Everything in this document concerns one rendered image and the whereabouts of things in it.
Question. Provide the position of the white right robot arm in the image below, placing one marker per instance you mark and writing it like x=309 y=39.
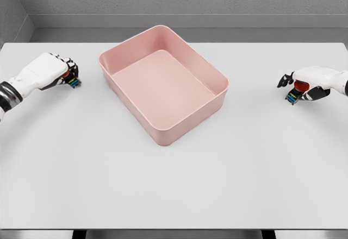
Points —
x=344 y=82

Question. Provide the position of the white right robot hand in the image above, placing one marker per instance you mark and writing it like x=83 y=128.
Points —
x=318 y=76

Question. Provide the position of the red button industrial switch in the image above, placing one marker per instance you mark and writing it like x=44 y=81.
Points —
x=73 y=81
x=297 y=89

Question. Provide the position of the pink plastic basket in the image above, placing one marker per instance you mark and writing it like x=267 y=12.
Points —
x=163 y=84

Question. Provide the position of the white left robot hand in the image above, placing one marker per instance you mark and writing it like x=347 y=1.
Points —
x=43 y=70

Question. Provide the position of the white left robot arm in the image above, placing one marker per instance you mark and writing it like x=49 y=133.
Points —
x=13 y=89

